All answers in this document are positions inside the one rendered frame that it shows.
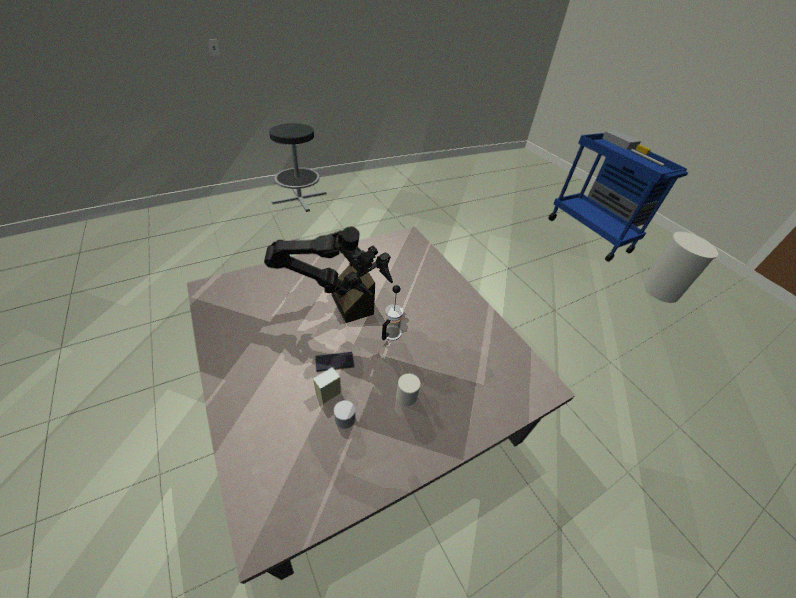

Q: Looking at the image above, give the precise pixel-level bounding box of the glass french press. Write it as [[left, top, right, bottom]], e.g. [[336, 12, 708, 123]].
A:
[[382, 285, 403, 341]]

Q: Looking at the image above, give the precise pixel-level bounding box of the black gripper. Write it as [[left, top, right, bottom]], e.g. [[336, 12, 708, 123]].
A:
[[343, 249, 393, 297]]

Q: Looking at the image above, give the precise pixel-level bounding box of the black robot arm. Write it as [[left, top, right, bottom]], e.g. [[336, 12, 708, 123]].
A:
[[264, 226, 378, 298]]

